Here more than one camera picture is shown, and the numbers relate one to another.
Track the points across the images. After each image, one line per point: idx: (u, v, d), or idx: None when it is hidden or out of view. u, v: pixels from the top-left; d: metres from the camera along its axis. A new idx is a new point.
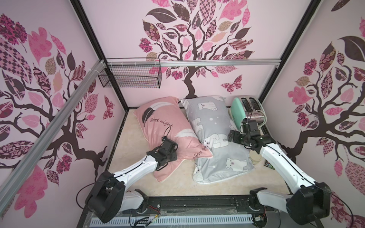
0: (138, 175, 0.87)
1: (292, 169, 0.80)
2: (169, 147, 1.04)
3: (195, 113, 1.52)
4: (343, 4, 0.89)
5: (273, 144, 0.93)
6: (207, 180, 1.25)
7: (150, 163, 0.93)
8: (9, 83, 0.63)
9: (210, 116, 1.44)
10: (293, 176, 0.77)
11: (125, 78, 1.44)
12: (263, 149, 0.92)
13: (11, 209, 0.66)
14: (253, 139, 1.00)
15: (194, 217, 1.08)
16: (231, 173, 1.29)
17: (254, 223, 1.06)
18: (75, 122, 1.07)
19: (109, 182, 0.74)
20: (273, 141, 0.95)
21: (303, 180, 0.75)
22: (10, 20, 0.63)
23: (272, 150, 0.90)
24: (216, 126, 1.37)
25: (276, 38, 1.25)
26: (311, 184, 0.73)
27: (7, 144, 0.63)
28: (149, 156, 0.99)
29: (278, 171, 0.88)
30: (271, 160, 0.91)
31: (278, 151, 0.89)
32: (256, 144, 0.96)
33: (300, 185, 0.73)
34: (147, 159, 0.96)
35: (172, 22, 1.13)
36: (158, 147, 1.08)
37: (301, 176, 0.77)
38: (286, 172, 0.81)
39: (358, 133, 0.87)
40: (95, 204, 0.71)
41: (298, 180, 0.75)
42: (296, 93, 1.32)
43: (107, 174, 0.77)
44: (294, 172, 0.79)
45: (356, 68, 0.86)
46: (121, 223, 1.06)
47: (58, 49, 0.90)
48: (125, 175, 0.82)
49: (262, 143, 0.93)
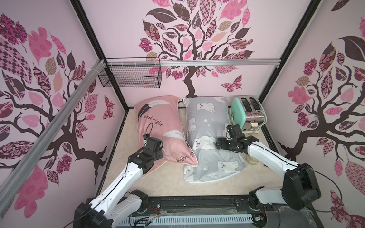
0: (121, 191, 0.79)
1: (277, 157, 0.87)
2: (154, 147, 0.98)
3: (192, 113, 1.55)
4: (343, 4, 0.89)
5: (256, 142, 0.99)
6: (199, 181, 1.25)
7: (132, 173, 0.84)
8: (9, 83, 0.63)
9: (204, 117, 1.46)
10: (279, 164, 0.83)
11: (125, 78, 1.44)
12: (249, 149, 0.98)
13: (11, 209, 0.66)
14: (238, 141, 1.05)
15: (194, 217, 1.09)
16: (223, 175, 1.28)
17: (254, 223, 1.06)
18: (75, 122, 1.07)
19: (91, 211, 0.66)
20: (256, 138, 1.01)
21: (288, 165, 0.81)
22: (10, 20, 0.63)
23: (256, 146, 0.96)
24: (209, 128, 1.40)
25: (275, 38, 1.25)
26: (295, 166, 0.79)
27: (7, 144, 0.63)
28: (130, 164, 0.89)
29: (266, 163, 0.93)
30: (258, 156, 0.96)
31: (262, 146, 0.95)
32: (243, 146, 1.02)
33: (286, 169, 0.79)
34: (129, 169, 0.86)
35: (172, 22, 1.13)
36: (141, 147, 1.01)
37: (285, 162, 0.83)
38: (273, 162, 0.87)
39: (358, 133, 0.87)
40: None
41: (283, 166, 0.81)
42: (296, 93, 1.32)
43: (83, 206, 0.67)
44: (278, 160, 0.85)
45: (356, 68, 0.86)
46: (122, 223, 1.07)
47: (58, 49, 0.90)
48: (105, 199, 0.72)
49: (246, 143, 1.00)
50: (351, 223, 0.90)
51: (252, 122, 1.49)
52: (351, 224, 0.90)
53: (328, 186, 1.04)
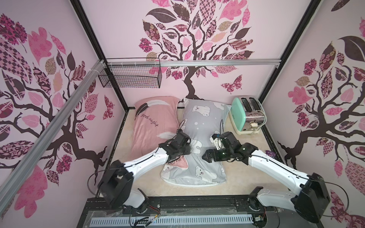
0: (147, 167, 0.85)
1: (285, 170, 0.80)
2: (181, 141, 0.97)
3: (187, 115, 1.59)
4: (343, 4, 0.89)
5: (256, 152, 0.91)
6: (174, 181, 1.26)
7: (161, 156, 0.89)
8: (9, 83, 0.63)
9: (196, 119, 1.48)
10: (290, 178, 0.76)
11: (125, 78, 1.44)
12: (251, 161, 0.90)
13: (11, 209, 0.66)
14: (236, 152, 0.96)
15: (194, 217, 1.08)
16: (199, 182, 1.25)
17: (254, 223, 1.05)
18: (75, 122, 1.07)
19: (120, 170, 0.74)
20: (255, 147, 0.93)
21: (299, 178, 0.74)
22: (10, 20, 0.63)
23: (259, 158, 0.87)
24: (197, 132, 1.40)
25: (275, 37, 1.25)
26: (306, 179, 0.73)
27: (7, 144, 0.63)
28: (160, 147, 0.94)
29: (273, 175, 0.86)
30: (263, 168, 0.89)
31: (265, 157, 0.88)
32: (243, 157, 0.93)
33: (299, 185, 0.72)
34: (158, 152, 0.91)
35: (172, 22, 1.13)
36: (170, 138, 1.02)
37: (295, 175, 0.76)
38: (281, 175, 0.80)
39: (358, 133, 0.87)
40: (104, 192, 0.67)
41: (295, 180, 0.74)
42: (296, 93, 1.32)
43: (119, 163, 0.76)
44: (288, 174, 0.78)
45: (356, 68, 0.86)
46: (121, 223, 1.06)
47: (58, 49, 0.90)
48: (136, 165, 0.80)
49: (247, 155, 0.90)
50: (351, 223, 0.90)
51: (252, 122, 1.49)
52: (352, 224, 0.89)
53: (328, 186, 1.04)
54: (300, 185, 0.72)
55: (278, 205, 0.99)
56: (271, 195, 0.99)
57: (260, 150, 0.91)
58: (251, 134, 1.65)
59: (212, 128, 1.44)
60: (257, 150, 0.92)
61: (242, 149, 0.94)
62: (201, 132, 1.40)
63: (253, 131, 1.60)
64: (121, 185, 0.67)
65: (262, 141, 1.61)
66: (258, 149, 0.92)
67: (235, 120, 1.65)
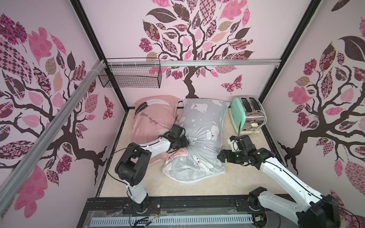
0: (155, 151, 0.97)
1: (297, 184, 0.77)
2: (178, 132, 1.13)
3: (186, 113, 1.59)
4: (343, 4, 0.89)
5: (271, 158, 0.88)
6: (174, 176, 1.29)
7: (165, 141, 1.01)
8: (9, 83, 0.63)
9: (193, 117, 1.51)
10: (301, 193, 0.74)
11: (125, 78, 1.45)
12: (263, 166, 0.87)
13: (11, 209, 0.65)
14: (250, 156, 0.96)
15: (194, 217, 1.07)
16: (199, 175, 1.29)
17: (254, 223, 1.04)
18: (75, 122, 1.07)
19: (135, 151, 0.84)
20: (271, 155, 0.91)
21: (311, 196, 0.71)
22: (10, 20, 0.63)
23: (272, 166, 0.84)
24: (194, 128, 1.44)
25: (275, 37, 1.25)
26: (319, 198, 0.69)
27: (7, 144, 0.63)
28: (164, 137, 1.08)
29: (283, 186, 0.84)
30: (273, 176, 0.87)
31: (279, 166, 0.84)
32: (255, 161, 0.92)
33: (309, 202, 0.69)
34: (163, 139, 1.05)
35: (172, 22, 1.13)
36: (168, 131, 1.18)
37: (307, 191, 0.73)
38: (291, 187, 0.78)
39: (358, 133, 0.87)
40: (124, 170, 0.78)
41: (306, 196, 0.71)
42: (296, 93, 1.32)
43: (135, 145, 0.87)
44: (300, 188, 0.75)
45: (356, 68, 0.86)
46: (121, 223, 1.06)
47: (58, 49, 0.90)
48: (149, 146, 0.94)
49: (261, 159, 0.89)
50: (351, 223, 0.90)
51: (252, 121, 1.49)
52: (352, 224, 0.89)
53: (328, 186, 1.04)
54: (311, 203, 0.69)
55: (279, 212, 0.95)
56: (274, 202, 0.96)
57: (275, 159, 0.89)
58: (251, 134, 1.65)
59: (208, 123, 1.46)
60: (272, 157, 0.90)
61: (257, 153, 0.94)
62: (198, 128, 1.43)
63: (253, 131, 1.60)
64: (140, 163, 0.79)
65: (262, 141, 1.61)
66: (273, 157, 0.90)
67: (235, 120, 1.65)
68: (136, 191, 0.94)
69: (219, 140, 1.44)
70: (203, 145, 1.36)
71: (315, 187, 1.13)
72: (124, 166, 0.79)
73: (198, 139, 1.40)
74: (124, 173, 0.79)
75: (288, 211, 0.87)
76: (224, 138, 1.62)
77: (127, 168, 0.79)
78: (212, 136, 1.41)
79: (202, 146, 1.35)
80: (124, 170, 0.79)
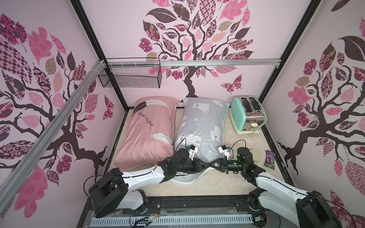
0: (142, 182, 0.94)
1: (285, 187, 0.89)
2: (178, 162, 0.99)
3: (187, 112, 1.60)
4: (343, 4, 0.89)
5: (262, 172, 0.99)
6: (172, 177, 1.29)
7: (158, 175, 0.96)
8: (9, 83, 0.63)
9: (196, 116, 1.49)
10: (289, 194, 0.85)
11: (125, 78, 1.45)
12: (257, 181, 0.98)
13: (11, 209, 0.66)
14: (247, 174, 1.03)
15: (194, 217, 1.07)
16: (196, 175, 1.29)
17: (254, 223, 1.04)
18: (75, 122, 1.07)
19: (115, 179, 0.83)
20: (264, 170, 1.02)
21: (297, 194, 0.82)
22: (10, 20, 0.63)
23: (264, 178, 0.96)
24: (196, 127, 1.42)
25: (276, 37, 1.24)
26: (304, 195, 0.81)
27: (7, 144, 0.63)
28: (159, 166, 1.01)
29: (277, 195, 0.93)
30: (269, 188, 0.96)
31: (269, 176, 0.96)
32: (251, 179, 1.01)
33: (296, 199, 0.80)
34: (157, 170, 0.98)
35: (172, 22, 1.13)
36: (170, 156, 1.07)
37: (294, 191, 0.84)
38: (283, 193, 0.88)
39: (358, 133, 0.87)
40: (96, 195, 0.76)
41: (293, 195, 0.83)
42: (296, 93, 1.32)
43: (118, 171, 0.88)
44: (288, 189, 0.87)
45: (356, 68, 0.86)
46: (121, 223, 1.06)
47: (58, 49, 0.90)
48: (132, 177, 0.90)
49: (254, 175, 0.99)
50: (350, 223, 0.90)
51: (252, 122, 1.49)
52: (351, 224, 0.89)
53: (328, 186, 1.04)
54: (297, 199, 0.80)
55: (280, 214, 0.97)
56: (278, 204, 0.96)
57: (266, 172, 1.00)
58: (251, 134, 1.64)
59: (209, 122, 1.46)
60: (264, 172, 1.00)
61: (252, 171, 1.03)
62: (201, 128, 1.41)
63: (253, 131, 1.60)
64: (113, 194, 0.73)
65: (262, 141, 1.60)
66: (265, 171, 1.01)
67: (235, 120, 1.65)
68: (122, 205, 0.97)
69: (222, 142, 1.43)
70: (207, 145, 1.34)
71: (316, 187, 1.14)
72: (96, 192, 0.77)
73: (203, 139, 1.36)
74: (94, 198, 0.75)
75: (288, 213, 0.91)
76: (224, 138, 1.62)
77: (100, 193, 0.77)
78: (216, 137, 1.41)
79: (208, 150, 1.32)
80: (94, 196, 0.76)
